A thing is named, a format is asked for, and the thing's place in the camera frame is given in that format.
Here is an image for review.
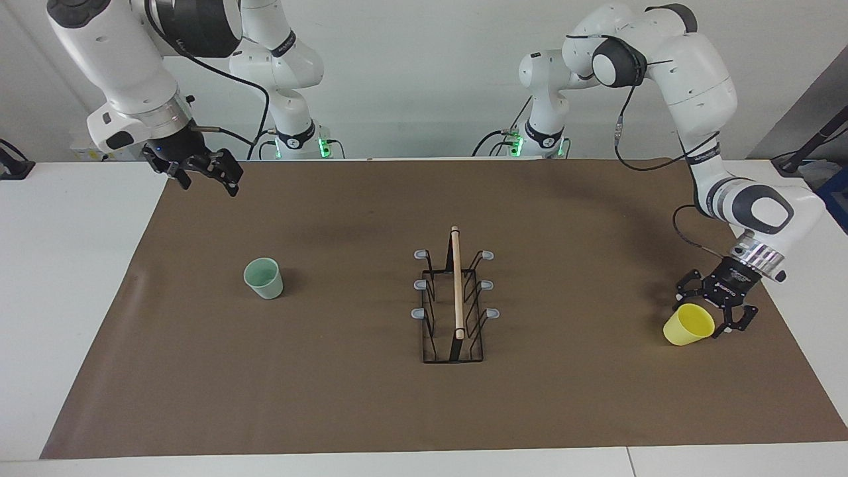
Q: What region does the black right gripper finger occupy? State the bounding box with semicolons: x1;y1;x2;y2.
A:
187;148;244;198
166;158;193;191

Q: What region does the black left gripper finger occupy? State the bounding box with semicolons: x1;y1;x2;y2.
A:
674;268;707;309
712;302;760;339

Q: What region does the yellow plastic cup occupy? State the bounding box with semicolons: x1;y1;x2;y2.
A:
663;303;716;346

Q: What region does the pale green plastic cup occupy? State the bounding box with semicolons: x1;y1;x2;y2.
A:
243;257;284;300

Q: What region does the white power strip box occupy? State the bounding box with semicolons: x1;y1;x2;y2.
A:
72;136;110;162

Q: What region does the blue box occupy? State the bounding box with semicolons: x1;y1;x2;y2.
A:
820;167;848;233

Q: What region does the clear plastic bag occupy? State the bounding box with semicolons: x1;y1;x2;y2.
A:
798;159;837;193

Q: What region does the brown table mat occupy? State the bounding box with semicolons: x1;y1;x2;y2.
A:
40;159;848;460

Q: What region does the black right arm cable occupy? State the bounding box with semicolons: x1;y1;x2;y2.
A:
142;0;272;161

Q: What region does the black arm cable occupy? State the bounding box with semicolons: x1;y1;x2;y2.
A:
566;33;733;260
142;0;272;161

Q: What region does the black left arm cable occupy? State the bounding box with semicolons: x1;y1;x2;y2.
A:
566;33;733;260

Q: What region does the black camera stand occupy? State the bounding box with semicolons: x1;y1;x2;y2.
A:
772;106;848;176

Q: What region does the black wire cup rack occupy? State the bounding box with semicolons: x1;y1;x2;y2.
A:
412;225;500;364

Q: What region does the black left base cable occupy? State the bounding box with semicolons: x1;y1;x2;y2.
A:
472;99;534;158

